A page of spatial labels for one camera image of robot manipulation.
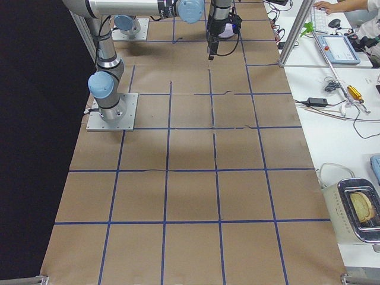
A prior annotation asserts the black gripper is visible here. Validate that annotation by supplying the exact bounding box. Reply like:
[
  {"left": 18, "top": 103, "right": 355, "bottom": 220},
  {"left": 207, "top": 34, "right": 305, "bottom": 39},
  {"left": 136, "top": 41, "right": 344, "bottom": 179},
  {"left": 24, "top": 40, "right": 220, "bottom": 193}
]
[{"left": 207, "top": 17, "right": 221, "bottom": 61}]

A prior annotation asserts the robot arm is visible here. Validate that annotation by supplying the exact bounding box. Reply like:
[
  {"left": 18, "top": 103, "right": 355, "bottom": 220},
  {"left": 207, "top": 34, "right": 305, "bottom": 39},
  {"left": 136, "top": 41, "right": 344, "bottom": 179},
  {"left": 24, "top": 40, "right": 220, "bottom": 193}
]
[
  {"left": 64, "top": 0, "right": 205, "bottom": 128},
  {"left": 114, "top": 15, "right": 141, "bottom": 37}
]

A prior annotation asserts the lavender plate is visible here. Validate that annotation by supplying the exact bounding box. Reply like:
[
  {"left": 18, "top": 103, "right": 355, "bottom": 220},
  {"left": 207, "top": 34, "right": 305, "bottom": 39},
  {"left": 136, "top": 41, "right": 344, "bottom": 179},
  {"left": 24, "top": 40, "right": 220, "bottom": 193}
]
[{"left": 218, "top": 24, "right": 235, "bottom": 39}]

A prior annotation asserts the person's hand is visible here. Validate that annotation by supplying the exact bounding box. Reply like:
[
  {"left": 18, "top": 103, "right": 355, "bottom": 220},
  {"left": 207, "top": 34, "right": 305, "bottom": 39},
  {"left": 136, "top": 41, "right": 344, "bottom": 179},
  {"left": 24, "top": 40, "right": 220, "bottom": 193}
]
[{"left": 313, "top": 1, "right": 335, "bottom": 14}]

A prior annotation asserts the black power adapter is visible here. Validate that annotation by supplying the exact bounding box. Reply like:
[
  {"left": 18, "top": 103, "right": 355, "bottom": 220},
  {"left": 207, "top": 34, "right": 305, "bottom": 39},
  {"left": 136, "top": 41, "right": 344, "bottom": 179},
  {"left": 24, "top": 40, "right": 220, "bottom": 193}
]
[{"left": 306, "top": 97, "right": 328, "bottom": 107}]

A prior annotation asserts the white keyboard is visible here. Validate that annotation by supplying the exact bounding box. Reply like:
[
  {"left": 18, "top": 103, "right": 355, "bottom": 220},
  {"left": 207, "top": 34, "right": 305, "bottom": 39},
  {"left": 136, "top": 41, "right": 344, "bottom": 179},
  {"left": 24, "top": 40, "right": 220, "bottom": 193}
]
[{"left": 310, "top": 7, "right": 329, "bottom": 34}]

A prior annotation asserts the black computer mouse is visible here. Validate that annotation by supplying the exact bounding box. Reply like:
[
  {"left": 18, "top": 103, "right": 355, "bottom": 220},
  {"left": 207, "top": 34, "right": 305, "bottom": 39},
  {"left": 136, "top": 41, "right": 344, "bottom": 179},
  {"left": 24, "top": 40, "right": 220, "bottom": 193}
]
[{"left": 328, "top": 18, "right": 341, "bottom": 29}]

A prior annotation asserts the teach pendant tablet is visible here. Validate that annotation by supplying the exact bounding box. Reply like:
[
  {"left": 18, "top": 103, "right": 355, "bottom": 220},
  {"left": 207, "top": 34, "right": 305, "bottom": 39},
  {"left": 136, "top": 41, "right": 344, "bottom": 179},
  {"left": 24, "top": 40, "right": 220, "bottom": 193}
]
[{"left": 316, "top": 35, "right": 360, "bottom": 65}]

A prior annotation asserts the long metal reacher rod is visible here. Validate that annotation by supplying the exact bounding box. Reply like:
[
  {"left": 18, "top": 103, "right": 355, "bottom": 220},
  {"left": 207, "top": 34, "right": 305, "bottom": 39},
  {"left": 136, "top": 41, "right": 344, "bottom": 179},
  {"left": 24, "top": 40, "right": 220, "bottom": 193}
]
[{"left": 312, "top": 30, "right": 354, "bottom": 106}]

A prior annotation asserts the toast slice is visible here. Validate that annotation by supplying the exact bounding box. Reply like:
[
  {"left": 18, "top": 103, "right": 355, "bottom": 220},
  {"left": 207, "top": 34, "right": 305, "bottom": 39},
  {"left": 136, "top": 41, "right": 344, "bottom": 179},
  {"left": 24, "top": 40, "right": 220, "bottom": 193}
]
[{"left": 350, "top": 192, "right": 375, "bottom": 223}]

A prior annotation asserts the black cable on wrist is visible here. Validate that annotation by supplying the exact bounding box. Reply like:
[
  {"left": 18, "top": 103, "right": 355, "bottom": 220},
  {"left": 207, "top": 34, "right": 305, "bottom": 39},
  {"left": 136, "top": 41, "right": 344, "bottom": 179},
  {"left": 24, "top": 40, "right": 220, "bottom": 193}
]
[{"left": 212, "top": 11, "right": 242, "bottom": 57}]

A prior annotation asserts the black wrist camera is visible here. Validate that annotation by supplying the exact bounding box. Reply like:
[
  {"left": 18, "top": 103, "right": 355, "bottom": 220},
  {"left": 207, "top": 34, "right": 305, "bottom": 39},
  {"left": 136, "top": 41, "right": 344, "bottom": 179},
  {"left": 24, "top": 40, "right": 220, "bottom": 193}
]
[{"left": 229, "top": 14, "right": 242, "bottom": 34}]

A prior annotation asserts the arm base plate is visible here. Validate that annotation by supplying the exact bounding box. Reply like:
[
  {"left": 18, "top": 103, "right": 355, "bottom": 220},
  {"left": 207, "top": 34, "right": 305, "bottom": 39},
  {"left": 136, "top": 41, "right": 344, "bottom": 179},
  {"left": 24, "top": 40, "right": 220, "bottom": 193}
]
[
  {"left": 86, "top": 93, "right": 138, "bottom": 131},
  {"left": 112, "top": 18, "right": 149, "bottom": 42}
]

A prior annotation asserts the aluminium frame post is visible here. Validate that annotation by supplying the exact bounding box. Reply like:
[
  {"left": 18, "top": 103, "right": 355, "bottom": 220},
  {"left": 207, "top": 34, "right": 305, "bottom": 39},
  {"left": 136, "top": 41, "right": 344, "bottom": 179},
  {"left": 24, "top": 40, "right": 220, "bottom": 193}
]
[{"left": 278, "top": 0, "right": 314, "bottom": 67}]

